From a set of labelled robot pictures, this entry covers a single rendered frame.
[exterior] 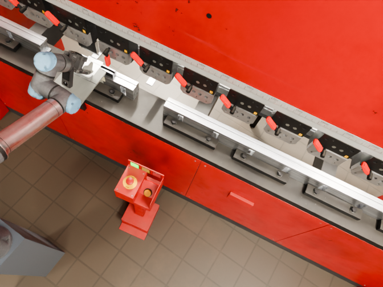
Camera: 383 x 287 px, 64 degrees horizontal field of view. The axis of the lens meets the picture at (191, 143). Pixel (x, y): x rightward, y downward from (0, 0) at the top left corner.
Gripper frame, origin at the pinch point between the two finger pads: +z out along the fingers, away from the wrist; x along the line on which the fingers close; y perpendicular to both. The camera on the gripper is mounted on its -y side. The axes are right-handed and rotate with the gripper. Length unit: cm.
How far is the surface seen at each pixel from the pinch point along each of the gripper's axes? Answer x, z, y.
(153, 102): -34.0, 16.1, -3.2
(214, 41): -58, -37, 35
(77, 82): 0.3, -3.4, -6.9
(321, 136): -109, -21, 21
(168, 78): -43.5, -14.7, 15.2
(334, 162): -122, -12, 13
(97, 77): -6.1, 1.4, -1.2
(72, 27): 3.7, -16.3, 17.0
